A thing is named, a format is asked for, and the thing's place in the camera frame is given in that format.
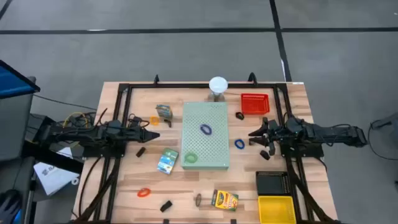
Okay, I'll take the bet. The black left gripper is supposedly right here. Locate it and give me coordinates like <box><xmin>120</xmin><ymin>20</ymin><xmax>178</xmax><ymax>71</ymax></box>
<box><xmin>122</xmin><ymin>126</ymin><xmax>161</xmax><ymax>144</ymax></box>

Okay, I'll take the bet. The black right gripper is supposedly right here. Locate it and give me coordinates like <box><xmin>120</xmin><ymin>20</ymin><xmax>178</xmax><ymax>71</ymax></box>
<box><xmin>248</xmin><ymin>116</ymin><xmax>289</xmax><ymax>157</ymax></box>

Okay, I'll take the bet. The Crayola crayon box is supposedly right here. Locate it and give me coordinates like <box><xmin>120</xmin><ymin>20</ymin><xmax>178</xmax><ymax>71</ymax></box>
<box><xmin>155</xmin><ymin>104</ymin><xmax>174</xmax><ymax>119</ymax></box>
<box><xmin>211</xmin><ymin>189</ymin><xmax>239</xmax><ymax>212</ymax></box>
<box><xmin>156</xmin><ymin>147</ymin><xmax>180</xmax><ymax>175</ymax></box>

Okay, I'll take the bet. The green coil keychain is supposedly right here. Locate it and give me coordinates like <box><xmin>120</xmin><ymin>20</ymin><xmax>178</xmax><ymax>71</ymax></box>
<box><xmin>184</xmin><ymin>151</ymin><xmax>199</xmax><ymax>164</ymax></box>

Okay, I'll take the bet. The red plastic basket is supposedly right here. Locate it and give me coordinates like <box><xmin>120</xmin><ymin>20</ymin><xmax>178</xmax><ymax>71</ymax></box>
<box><xmin>241</xmin><ymin>93</ymin><xmax>271</xmax><ymax>115</ymax></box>

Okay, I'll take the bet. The green perforated metal shelf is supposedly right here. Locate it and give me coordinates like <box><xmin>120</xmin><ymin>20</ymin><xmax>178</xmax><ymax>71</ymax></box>
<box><xmin>180</xmin><ymin>101</ymin><xmax>231</xmax><ymax>171</ymax></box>

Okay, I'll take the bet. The black plastic basket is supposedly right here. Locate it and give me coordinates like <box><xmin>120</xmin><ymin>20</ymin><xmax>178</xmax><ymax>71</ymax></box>
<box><xmin>255</xmin><ymin>170</ymin><xmax>292</xmax><ymax>197</ymax></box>

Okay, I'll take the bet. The white lamp with brass stem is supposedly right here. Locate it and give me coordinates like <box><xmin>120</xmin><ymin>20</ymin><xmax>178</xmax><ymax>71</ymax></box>
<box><xmin>206</xmin><ymin>76</ymin><xmax>229</xmax><ymax>103</ymax></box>

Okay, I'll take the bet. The yellow plastic basket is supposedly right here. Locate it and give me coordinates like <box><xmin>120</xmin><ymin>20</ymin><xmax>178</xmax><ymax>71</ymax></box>
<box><xmin>257</xmin><ymin>195</ymin><xmax>297</xmax><ymax>224</ymax></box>

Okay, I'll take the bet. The small white paper sheet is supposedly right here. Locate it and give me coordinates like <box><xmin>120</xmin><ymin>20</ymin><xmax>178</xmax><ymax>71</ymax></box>
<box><xmin>57</xmin><ymin>146</ymin><xmax>74</xmax><ymax>158</ymax></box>

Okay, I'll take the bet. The large white paper sheet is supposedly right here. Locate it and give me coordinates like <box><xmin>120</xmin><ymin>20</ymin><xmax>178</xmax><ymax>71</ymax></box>
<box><xmin>33</xmin><ymin>161</ymin><xmax>80</xmax><ymax>196</ymax></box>

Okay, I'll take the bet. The grey stand leg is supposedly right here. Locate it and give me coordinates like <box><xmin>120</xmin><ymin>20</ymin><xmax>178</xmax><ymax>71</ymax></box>
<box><xmin>377</xmin><ymin>111</ymin><xmax>398</xmax><ymax>129</ymax></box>

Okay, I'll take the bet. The black side table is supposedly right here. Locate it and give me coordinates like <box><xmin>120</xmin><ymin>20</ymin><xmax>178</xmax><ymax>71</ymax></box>
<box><xmin>0</xmin><ymin>139</ymin><xmax>85</xmax><ymax>224</ymax></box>

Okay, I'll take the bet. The monitor with blue screen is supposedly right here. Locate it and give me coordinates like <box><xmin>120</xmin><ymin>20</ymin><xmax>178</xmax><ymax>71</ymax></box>
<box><xmin>0</xmin><ymin>58</ymin><xmax>41</xmax><ymax>100</ymax></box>

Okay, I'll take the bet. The person's hand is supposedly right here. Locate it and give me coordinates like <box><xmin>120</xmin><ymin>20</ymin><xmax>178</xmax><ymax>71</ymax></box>
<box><xmin>0</xmin><ymin>189</ymin><xmax>22</xmax><ymax>224</ymax></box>

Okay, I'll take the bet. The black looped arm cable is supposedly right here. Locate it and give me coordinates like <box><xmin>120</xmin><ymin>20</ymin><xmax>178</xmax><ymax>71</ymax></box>
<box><xmin>127</xmin><ymin>113</ymin><xmax>150</xmax><ymax>128</ymax></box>

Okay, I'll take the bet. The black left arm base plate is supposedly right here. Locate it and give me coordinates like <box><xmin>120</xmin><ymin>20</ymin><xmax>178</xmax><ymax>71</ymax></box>
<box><xmin>82</xmin><ymin>145</ymin><xmax>127</xmax><ymax>159</ymax></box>

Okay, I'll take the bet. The black aluminium table frame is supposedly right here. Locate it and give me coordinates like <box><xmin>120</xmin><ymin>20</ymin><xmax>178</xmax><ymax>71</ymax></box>
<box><xmin>72</xmin><ymin>81</ymin><xmax>343</xmax><ymax>224</ymax></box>

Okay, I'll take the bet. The dark curved table cable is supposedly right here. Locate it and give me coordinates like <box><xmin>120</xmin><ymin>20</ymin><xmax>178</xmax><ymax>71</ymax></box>
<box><xmin>78</xmin><ymin>156</ymin><xmax>104</xmax><ymax>218</ymax></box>

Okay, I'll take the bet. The yellow cable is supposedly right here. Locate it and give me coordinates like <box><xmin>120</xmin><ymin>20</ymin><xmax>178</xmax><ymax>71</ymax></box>
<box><xmin>63</xmin><ymin>111</ymin><xmax>90</xmax><ymax>128</ymax></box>

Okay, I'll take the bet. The thin black floor cable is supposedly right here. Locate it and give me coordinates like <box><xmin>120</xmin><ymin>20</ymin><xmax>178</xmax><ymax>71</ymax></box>
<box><xmin>32</xmin><ymin>94</ymin><xmax>98</xmax><ymax>111</ymax></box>

